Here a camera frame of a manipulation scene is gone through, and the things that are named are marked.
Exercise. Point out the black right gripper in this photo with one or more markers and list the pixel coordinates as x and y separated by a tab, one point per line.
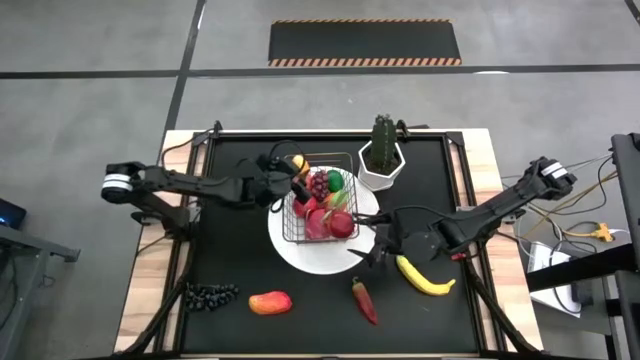
397	232

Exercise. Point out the black power adapter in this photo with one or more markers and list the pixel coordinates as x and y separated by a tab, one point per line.
582	292

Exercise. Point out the white round plate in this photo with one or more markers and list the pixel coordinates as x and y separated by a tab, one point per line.
325	260

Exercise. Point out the black grape bunch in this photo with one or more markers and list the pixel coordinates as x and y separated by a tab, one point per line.
210	296

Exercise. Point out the grey side table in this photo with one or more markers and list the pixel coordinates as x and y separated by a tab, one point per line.
30	245

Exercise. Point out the white box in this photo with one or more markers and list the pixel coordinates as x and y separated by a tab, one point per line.
542	260

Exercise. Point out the red apple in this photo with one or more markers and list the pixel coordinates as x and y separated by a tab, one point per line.
342	225
302	207

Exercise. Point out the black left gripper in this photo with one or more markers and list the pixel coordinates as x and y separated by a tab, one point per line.
272	182

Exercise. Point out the black table mat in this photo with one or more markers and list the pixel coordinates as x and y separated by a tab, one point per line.
300	330

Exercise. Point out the white hexagonal plant pot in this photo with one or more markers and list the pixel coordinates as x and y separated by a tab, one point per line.
372	181

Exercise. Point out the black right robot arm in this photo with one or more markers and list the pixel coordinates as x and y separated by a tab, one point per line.
490	212

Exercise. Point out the black side table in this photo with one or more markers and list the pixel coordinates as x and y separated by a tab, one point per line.
575	270

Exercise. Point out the yellow power plug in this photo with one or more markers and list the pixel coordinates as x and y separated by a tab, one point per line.
602	232

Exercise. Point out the small red tag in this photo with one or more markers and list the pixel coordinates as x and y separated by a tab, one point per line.
459	257

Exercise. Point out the yellow orange mango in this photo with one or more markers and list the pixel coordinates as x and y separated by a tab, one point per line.
301	164

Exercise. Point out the yellow banana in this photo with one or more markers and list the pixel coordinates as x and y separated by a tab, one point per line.
425	284

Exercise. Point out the black hazard-striped floor mat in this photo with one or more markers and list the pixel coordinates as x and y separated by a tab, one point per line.
365	42

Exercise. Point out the red chili pepper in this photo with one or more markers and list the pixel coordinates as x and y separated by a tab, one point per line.
365	302

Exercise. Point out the black device with blue light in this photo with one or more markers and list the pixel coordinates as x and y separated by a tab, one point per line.
12	215

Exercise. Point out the red orange mango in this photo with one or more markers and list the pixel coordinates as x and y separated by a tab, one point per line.
270	303

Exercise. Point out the purple grape bunch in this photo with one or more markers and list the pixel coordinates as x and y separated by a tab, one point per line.
320	185

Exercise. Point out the black upright stand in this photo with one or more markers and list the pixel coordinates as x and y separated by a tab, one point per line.
627	165

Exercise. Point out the green cactus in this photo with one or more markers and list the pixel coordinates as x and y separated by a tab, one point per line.
384	142

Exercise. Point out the pink dragon fruit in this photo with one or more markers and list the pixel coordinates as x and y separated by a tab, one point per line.
317	225

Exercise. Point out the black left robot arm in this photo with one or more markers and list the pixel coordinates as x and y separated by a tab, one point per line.
190	185

